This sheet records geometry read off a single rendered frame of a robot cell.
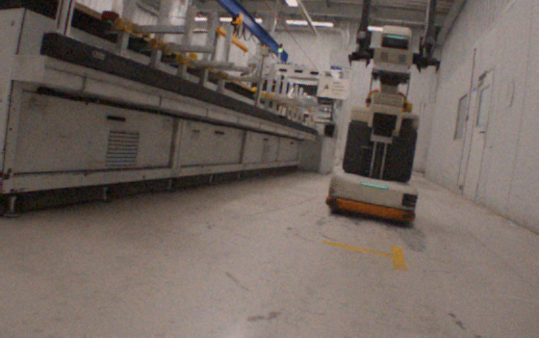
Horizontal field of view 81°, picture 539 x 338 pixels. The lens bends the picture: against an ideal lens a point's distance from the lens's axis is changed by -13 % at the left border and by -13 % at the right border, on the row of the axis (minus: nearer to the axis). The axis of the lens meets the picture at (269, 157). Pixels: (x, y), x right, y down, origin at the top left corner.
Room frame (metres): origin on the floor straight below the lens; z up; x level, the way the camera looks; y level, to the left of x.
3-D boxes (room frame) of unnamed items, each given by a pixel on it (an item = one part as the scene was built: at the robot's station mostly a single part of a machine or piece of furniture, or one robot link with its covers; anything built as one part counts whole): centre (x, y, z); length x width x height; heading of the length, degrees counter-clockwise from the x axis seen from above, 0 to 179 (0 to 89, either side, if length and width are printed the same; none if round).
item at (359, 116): (2.80, -0.85, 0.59); 0.55 x 0.34 x 0.83; 73
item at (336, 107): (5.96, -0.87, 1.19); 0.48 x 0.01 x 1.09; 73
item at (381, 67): (2.43, -0.74, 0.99); 0.28 x 0.16 x 0.22; 73
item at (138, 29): (1.46, 0.61, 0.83); 0.43 x 0.03 x 0.04; 73
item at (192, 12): (1.92, 0.54, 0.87); 0.04 x 0.04 x 0.48; 73
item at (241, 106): (3.54, 0.05, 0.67); 5.11 x 0.08 x 0.10; 163
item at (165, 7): (1.68, 0.61, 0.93); 0.04 x 0.04 x 0.48; 73
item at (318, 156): (6.52, -0.29, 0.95); 1.65 x 0.70 x 1.90; 73
